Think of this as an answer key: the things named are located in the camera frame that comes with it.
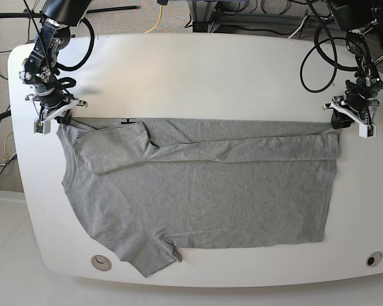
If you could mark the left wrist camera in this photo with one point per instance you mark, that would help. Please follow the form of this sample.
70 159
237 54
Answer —
367 130

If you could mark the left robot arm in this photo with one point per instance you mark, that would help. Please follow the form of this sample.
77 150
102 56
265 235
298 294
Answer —
362 22

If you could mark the grey T-shirt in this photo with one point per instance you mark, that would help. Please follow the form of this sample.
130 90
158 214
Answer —
146 188

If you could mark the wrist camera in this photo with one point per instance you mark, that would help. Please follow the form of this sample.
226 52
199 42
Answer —
367 130
42 126

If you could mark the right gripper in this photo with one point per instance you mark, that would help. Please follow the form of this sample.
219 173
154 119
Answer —
55 106

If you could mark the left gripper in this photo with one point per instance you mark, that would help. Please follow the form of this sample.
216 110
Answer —
350 108

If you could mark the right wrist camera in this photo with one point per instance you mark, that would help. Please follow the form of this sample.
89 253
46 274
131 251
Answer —
42 126

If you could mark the table grommet hole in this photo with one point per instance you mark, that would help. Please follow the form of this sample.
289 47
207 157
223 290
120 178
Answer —
101 263
374 259

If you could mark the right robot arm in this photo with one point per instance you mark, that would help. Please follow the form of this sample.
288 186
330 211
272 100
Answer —
41 68

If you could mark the grey aluminium frame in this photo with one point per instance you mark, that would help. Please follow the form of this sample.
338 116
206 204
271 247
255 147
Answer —
210 16

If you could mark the right table grommet hole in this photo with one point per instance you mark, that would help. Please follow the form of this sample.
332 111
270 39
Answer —
374 259

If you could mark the black tripod stand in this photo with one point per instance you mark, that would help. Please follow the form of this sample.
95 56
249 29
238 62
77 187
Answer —
6 14

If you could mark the left table grommet hole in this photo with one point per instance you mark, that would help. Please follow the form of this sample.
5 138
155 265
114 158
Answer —
101 263

